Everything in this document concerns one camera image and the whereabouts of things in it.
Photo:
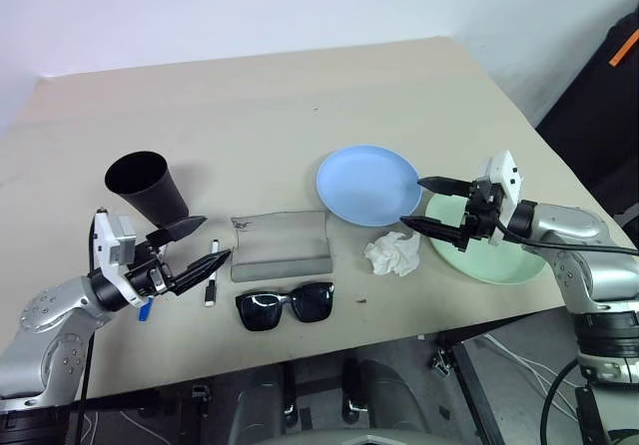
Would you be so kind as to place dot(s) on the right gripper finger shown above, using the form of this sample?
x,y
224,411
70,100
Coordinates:
x,y
442,231
447,186

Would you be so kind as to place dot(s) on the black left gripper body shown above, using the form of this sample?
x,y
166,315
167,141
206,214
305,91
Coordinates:
x,y
150,275

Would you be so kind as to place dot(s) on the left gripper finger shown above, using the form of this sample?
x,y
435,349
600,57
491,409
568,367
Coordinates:
x,y
180,229
202,267

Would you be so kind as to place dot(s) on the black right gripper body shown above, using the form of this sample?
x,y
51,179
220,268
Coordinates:
x,y
481,213

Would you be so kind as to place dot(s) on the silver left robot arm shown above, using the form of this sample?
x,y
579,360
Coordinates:
x,y
45,315

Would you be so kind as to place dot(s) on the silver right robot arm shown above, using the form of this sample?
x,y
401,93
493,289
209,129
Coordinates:
x,y
584,230

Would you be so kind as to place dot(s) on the white marker pen black cap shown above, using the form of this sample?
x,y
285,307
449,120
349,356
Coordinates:
x,y
210,290

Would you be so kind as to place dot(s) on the small blue eraser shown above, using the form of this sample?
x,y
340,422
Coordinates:
x,y
145,311

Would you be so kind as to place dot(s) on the black plastic cup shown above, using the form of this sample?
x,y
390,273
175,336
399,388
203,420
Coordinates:
x,y
150,190

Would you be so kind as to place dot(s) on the crumpled white tissue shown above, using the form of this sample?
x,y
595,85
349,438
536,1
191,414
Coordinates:
x,y
392,253

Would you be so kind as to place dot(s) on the light green plate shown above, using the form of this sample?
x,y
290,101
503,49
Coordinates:
x,y
499,265

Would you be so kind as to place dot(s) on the black sunglasses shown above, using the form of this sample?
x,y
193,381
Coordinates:
x,y
262,310

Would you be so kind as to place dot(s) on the blue plate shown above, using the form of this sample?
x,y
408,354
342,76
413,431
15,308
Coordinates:
x,y
367,185

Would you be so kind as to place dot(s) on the large black case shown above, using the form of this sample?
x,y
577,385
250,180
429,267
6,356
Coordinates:
x,y
594,131

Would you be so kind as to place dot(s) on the dark rounded shape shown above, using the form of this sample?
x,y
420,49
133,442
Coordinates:
x,y
389,395

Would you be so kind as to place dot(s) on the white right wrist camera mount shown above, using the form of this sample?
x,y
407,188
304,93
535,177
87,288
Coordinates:
x,y
509,175

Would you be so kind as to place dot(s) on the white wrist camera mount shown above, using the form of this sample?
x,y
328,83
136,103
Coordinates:
x,y
107,250
509,175

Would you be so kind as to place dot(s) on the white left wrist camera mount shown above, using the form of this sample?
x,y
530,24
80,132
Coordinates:
x,y
107,250

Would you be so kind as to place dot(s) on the metal table bracket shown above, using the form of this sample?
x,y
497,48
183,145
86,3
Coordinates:
x,y
442,363

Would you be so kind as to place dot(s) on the black table frame leg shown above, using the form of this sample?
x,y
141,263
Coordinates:
x,y
474,390

